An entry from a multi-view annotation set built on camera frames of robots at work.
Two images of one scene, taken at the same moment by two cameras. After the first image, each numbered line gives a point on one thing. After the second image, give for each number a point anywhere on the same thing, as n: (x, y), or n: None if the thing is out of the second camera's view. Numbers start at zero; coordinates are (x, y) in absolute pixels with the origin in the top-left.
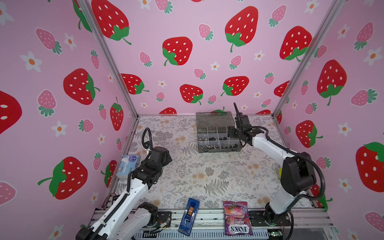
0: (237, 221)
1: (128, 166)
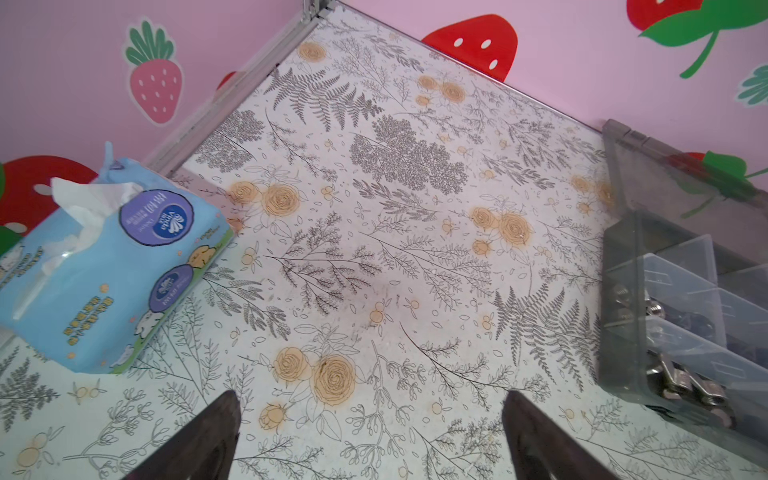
0: None
1: (87, 285)
